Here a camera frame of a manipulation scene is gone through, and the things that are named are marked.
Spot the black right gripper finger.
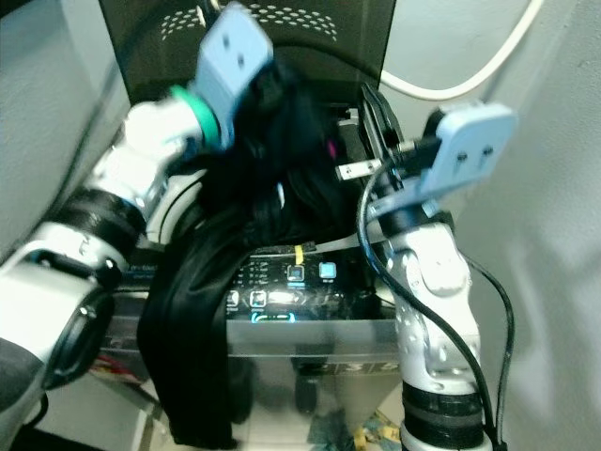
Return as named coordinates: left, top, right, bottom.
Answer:
left=358, top=82, right=385, bottom=157
left=381, top=88, right=406, bottom=151

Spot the black garment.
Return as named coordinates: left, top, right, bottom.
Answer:
left=135, top=58, right=350, bottom=449

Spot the grey top-load washing machine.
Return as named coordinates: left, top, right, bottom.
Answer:
left=47, top=99, right=409, bottom=443

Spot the dark tinted washer lid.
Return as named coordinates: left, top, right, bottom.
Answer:
left=99, top=0, right=397, bottom=110

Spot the yellow printed wrapper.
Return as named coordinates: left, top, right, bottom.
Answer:
left=349, top=412, right=403, bottom=450

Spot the white water hose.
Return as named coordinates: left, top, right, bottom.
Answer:
left=376, top=0, right=547, bottom=103

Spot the light blue right wrist camera mount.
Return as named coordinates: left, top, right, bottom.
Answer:
left=368, top=101, right=519, bottom=223

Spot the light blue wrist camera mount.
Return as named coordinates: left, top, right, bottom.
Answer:
left=368, top=101, right=519, bottom=223
left=195, top=2, right=280, bottom=153

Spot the light blue left wrist camera mount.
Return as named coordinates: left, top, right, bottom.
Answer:
left=195, top=2, right=280, bottom=153

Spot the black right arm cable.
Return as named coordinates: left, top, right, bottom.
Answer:
left=336, top=139, right=517, bottom=448

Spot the dark window frame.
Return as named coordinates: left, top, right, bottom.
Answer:
left=0, top=0, right=59, bottom=16

